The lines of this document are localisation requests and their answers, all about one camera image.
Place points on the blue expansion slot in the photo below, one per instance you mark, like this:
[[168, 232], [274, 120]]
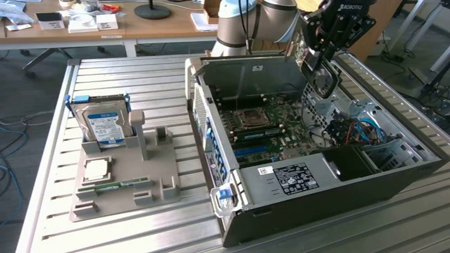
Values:
[[250, 151]]

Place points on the small white box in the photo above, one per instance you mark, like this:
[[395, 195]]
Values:
[[107, 22]]

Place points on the green RAM stick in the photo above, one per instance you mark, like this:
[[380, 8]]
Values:
[[108, 186]]

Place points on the wooden desk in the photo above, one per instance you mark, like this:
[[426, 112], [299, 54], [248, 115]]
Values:
[[41, 35]]

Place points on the open black PC case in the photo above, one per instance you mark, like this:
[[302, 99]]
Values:
[[316, 210]]

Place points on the grey parts rack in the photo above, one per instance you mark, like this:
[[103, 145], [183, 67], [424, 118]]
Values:
[[129, 168]]

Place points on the graphics card with metal bracket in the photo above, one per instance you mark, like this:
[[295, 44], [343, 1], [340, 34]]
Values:
[[323, 79]]

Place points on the grey power supply unit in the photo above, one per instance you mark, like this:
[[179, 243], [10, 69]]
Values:
[[259, 187]]

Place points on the CPU socket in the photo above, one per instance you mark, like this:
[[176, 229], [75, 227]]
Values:
[[252, 118]]

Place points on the black round lamp base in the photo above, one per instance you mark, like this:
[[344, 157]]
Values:
[[152, 12]]

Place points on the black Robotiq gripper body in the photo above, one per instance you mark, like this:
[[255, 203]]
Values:
[[346, 8]]

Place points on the stack of white papers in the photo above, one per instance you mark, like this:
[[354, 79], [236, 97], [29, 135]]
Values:
[[201, 25]]

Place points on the perforated metal drive cage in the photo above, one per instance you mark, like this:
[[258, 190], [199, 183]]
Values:
[[327, 110]]

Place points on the clear plastic bag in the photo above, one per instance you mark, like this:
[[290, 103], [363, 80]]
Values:
[[13, 14]]

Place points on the blue case latch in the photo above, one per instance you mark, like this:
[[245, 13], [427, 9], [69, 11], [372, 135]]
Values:
[[223, 193]]

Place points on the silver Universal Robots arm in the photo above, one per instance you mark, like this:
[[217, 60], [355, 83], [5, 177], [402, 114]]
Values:
[[239, 23]]

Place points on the silver CPU chip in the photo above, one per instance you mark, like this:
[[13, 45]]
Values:
[[96, 170]]

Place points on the silver disk bay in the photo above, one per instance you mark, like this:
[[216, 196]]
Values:
[[396, 155]]

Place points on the white label card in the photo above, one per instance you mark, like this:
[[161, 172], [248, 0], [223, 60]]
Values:
[[17, 27]]

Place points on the white box with black top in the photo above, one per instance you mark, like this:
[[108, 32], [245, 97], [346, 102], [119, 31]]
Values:
[[51, 22]]

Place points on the beige tape roll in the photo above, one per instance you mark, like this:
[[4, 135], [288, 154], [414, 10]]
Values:
[[67, 3]]

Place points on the green motherboard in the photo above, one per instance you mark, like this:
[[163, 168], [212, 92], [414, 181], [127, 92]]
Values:
[[291, 131]]

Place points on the brown cardboard box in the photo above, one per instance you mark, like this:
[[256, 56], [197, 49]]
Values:
[[211, 10]]

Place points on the orange plastic item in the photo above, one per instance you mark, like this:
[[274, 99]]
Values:
[[111, 8]]

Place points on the hard disk in blue caddy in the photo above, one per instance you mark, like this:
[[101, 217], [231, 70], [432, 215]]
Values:
[[101, 124]]

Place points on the white box with tape roll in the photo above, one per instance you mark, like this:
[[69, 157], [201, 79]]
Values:
[[81, 25]]

